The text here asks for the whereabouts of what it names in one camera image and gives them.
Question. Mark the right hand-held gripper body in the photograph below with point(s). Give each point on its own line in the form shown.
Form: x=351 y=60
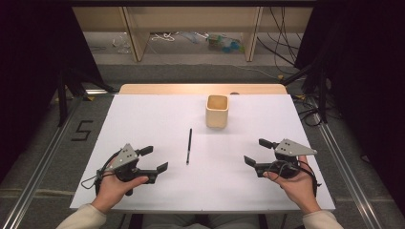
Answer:
x=291 y=148

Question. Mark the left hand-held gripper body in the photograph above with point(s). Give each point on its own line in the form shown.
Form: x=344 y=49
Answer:
x=125 y=159

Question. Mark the black pen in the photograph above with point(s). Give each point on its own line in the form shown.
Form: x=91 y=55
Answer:
x=189 y=146

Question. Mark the cream square pen holder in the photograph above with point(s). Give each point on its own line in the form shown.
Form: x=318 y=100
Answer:
x=217 y=117

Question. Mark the person's left hand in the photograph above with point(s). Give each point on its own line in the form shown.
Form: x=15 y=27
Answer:
x=110 y=191

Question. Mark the person's right hand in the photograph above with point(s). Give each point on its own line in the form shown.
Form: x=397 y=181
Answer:
x=301 y=191

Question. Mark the white table cover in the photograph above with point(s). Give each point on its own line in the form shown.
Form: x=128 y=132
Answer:
x=153 y=120

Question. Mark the black tripod stand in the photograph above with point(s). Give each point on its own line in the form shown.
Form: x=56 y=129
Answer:
x=63 y=95
x=322 y=95

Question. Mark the person's lap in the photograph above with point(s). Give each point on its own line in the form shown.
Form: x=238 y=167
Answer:
x=197 y=222

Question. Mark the wooden table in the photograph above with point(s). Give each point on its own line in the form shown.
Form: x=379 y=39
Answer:
x=178 y=89

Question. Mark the black curtain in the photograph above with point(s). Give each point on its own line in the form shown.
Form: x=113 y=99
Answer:
x=366 y=79
x=31 y=63

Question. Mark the clear plastic wrapper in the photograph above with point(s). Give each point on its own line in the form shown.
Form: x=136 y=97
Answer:
x=121 y=44

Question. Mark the clear plastic bottles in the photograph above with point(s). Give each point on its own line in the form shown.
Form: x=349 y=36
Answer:
x=224 y=43

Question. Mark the wooden shelf unit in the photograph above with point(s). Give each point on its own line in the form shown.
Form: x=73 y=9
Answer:
x=197 y=19

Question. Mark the metal floor rail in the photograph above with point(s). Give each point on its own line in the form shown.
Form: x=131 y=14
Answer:
x=347 y=171
x=38 y=178

